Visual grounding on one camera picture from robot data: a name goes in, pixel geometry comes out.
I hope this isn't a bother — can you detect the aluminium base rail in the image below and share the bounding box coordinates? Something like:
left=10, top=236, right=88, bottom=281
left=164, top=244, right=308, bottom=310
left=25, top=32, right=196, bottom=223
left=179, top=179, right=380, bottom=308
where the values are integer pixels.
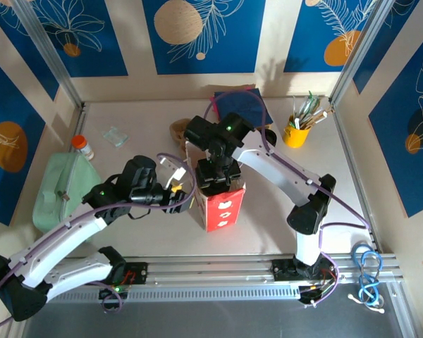
left=16, top=252, right=405, bottom=292

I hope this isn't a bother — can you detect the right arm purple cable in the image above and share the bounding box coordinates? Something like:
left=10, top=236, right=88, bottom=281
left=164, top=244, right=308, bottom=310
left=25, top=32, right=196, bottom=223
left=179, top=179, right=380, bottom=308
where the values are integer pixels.
left=202, top=89, right=373, bottom=307

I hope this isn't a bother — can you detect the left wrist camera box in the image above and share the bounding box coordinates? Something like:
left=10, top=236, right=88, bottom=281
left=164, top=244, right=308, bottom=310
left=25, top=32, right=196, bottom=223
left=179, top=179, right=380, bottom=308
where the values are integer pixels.
left=157, top=156, right=187, bottom=188

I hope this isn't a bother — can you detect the clear plastic piece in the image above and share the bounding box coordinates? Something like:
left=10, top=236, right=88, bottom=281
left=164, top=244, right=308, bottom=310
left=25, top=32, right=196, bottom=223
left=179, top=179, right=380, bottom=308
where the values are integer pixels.
left=103, top=126, right=130, bottom=147

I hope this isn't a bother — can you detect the grey metal sheet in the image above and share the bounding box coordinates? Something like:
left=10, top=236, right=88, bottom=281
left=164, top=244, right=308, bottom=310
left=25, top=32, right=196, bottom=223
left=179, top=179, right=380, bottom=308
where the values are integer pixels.
left=19, top=301, right=408, bottom=338

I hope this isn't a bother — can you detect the navy napkin stack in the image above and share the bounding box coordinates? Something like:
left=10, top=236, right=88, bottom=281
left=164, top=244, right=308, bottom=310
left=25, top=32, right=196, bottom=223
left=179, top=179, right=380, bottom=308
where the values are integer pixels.
left=211, top=87, right=274, bottom=128

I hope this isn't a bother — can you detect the green paper wrapped straw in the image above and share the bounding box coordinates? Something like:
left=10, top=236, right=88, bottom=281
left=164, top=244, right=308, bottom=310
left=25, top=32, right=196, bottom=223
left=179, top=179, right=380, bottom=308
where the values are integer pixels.
left=305, top=97, right=324, bottom=120
left=295, top=90, right=314, bottom=124

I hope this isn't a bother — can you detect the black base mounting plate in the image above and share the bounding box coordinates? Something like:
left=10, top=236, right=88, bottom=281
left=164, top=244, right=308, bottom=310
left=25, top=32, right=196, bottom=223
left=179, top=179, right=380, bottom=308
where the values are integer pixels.
left=269, top=259, right=339, bottom=282
left=82, top=262, right=149, bottom=286

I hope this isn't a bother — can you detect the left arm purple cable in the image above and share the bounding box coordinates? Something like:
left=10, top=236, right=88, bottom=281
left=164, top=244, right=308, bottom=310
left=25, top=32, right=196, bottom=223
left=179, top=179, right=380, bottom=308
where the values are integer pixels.
left=0, top=153, right=197, bottom=330

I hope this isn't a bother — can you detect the blue cable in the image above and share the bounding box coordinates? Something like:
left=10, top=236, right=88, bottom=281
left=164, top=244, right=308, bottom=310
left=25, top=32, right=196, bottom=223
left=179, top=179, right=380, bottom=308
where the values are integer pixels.
left=350, top=242, right=385, bottom=315

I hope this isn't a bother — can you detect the red white paper gift bag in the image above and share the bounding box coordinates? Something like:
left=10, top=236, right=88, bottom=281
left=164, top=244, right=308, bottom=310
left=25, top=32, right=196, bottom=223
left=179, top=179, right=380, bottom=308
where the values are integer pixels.
left=184, top=140, right=247, bottom=234

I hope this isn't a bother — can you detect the aluminium frame post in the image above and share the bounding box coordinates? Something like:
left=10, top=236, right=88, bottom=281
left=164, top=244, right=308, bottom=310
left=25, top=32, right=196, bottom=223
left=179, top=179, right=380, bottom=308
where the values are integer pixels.
left=11, top=0, right=85, bottom=109
left=329, top=0, right=392, bottom=108

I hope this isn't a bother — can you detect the yellow stirrer holder cup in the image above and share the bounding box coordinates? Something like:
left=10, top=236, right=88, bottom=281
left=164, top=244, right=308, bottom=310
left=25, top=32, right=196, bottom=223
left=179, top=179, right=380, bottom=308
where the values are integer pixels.
left=283, top=121, right=312, bottom=149

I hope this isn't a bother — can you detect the orange capped bottle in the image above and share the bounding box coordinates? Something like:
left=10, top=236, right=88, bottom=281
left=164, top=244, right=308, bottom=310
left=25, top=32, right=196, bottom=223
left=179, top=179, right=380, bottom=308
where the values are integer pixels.
left=71, top=135, right=95, bottom=161

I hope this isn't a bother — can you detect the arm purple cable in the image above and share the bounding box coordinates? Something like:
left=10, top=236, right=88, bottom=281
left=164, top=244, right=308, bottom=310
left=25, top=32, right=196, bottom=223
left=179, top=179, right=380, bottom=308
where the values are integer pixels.
left=202, top=89, right=373, bottom=307
left=0, top=153, right=197, bottom=330

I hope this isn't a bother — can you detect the wooden stirrer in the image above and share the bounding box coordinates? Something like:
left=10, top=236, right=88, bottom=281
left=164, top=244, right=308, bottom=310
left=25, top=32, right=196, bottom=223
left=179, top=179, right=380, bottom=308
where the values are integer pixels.
left=302, top=109, right=331, bottom=130

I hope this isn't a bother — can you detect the grey slotted cable duct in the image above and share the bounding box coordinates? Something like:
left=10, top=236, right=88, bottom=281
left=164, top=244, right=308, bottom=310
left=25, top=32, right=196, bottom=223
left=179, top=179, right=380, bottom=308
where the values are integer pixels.
left=30, top=285, right=301, bottom=304

